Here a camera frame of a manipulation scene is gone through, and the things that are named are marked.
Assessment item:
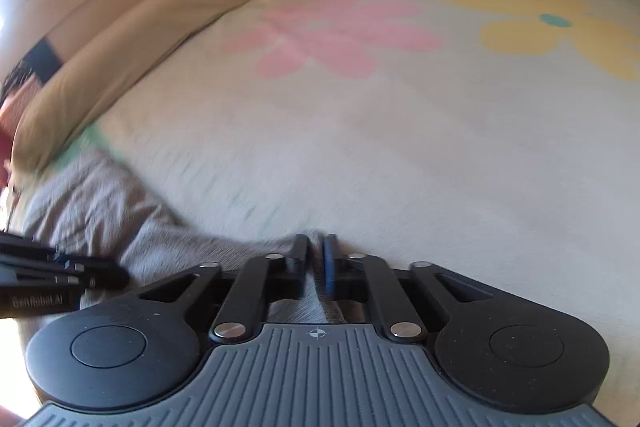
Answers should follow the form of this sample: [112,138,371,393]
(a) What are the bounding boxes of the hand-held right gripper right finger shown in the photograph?
[324,234,506,342]

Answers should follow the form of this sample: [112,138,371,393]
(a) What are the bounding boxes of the grey pants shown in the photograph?
[22,149,351,325]

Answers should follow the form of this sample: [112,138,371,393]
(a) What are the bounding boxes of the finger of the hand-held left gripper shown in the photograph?
[0,231,132,293]

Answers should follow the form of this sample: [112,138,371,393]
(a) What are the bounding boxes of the floral bed sheet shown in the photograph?
[50,0,640,427]

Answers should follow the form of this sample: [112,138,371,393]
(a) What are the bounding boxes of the tan pillow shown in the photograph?
[12,0,257,174]

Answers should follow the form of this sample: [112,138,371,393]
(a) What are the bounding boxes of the red cloth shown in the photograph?
[0,127,13,190]

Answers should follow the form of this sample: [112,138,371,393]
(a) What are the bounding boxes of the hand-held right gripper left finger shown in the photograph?
[139,234,310,342]

